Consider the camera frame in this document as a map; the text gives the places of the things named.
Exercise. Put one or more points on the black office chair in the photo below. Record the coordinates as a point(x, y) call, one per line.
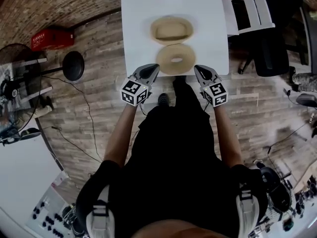
point(270, 58)

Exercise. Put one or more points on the black standing fan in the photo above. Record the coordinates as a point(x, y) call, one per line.
point(73, 66)

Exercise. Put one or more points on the person's left shoe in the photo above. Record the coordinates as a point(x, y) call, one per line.
point(163, 99)

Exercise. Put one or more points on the white slatted chair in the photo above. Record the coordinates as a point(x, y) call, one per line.
point(255, 6)

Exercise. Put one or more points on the black headset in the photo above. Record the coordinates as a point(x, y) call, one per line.
point(29, 134)

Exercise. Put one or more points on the grey table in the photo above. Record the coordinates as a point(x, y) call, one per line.
point(49, 195)

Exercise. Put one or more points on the tan wooden tray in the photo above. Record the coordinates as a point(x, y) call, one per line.
point(171, 31)

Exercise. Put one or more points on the tan wooden ring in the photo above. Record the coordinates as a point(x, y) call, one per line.
point(166, 63)

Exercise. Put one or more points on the white shelf frame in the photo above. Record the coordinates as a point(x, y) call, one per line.
point(34, 61)

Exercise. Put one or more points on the large white table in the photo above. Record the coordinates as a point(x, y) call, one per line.
point(19, 172)

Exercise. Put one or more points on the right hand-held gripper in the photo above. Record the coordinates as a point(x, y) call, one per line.
point(215, 93)

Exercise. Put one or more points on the person's black clothing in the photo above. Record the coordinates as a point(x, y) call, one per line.
point(175, 157)

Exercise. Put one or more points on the person's face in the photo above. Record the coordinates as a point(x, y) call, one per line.
point(178, 232)

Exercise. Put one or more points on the person's right forearm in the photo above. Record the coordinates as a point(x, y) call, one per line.
point(226, 137)

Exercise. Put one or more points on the red plastic crate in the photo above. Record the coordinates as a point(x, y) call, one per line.
point(52, 40)

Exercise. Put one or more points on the dark-top desk with white frame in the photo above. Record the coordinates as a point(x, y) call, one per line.
point(310, 33)

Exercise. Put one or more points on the group of small black objects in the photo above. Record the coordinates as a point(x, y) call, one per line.
point(49, 219)

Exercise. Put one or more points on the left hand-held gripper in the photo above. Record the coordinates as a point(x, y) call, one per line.
point(133, 92)

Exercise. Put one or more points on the person's left forearm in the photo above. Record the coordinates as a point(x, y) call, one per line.
point(121, 137)

